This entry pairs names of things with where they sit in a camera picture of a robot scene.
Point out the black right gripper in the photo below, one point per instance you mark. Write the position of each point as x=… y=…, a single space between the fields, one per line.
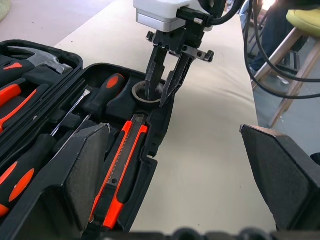
x=180 y=41

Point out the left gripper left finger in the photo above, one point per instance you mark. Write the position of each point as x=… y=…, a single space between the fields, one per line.
x=82 y=170

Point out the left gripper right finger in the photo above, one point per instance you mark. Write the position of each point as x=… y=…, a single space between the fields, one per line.
x=282 y=175

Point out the black electrical tape roll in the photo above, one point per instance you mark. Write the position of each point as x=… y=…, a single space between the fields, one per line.
x=150 y=104

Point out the orange black utility knife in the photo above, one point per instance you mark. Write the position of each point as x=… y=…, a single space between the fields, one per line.
x=130 y=150

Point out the black tool case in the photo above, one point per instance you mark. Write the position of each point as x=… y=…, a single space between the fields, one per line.
x=65 y=100

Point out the person in blue jeans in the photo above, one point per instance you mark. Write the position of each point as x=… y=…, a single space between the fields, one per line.
x=272 y=37

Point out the wooden stool yellow-green seat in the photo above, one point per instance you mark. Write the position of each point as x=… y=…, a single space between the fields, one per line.
x=302 y=18

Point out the green cloth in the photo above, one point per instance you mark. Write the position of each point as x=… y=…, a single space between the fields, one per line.
x=3 y=8

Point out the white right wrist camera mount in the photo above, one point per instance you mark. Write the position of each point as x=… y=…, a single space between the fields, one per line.
x=160 y=11

